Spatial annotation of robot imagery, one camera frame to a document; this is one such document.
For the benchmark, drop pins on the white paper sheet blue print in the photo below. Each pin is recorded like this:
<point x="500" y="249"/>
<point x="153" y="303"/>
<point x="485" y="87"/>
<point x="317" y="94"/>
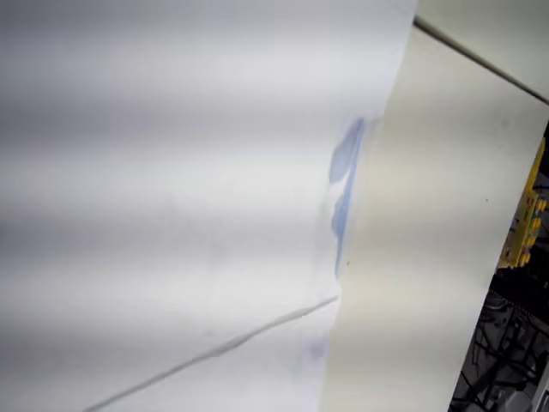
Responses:
<point x="171" y="129"/>

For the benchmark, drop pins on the yellow plastic object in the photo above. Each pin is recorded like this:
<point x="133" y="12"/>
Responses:
<point x="525" y="223"/>

